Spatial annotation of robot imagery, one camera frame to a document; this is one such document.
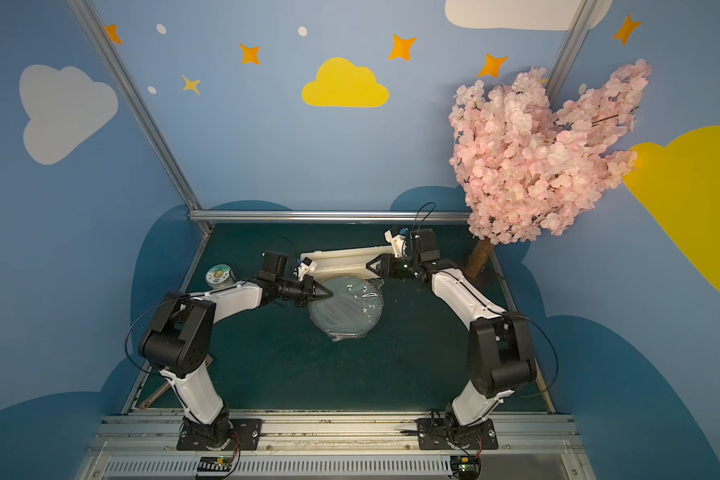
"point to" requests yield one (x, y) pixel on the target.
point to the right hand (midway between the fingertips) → (375, 264)
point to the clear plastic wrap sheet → (352, 311)
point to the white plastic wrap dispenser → (333, 263)
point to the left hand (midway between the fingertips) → (333, 292)
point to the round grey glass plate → (353, 309)
